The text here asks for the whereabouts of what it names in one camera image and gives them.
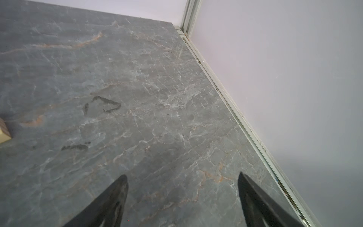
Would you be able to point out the wooden block orange Q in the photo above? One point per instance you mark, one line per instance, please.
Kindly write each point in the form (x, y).
(4, 133)

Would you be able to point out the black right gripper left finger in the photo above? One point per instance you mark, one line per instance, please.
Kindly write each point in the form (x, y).
(107, 209)

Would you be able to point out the aluminium frame rail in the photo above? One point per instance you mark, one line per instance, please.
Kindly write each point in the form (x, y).
(185, 29)

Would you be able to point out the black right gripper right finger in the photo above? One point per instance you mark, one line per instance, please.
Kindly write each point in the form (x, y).
(259, 209)

